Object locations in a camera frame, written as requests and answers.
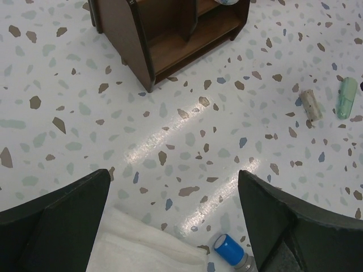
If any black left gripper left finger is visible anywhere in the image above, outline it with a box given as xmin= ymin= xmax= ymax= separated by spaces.
xmin=1 ymin=169 xmax=111 ymax=271

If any brown wooden desk organizer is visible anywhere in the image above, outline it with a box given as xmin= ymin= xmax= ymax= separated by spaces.
xmin=88 ymin=1 xmax=250 ymax=92

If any blue grey stamp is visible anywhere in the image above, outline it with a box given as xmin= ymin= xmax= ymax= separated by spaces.
xmin=213 ymin=234 xmax=258 ymax=272

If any beige small tube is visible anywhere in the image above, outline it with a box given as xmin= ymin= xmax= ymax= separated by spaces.
xmin=299 ymin=89 xmax=323 ymax=122

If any white folded towel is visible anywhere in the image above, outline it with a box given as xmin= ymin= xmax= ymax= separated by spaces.
xmin=86 ymin=207 xmax=208 ymax=271

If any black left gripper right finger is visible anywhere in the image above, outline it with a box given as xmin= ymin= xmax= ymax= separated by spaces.
xmin=238 ymin=170 xmax=362 ymax=271

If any green translucent cap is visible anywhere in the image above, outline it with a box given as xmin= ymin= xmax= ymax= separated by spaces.
xmin=336 ymin=77 xmax=358 ymax=120

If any clear jar of paperclips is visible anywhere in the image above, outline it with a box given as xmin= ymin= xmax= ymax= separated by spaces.
xmin=215 ymin=0 xmax=239 ymax=6

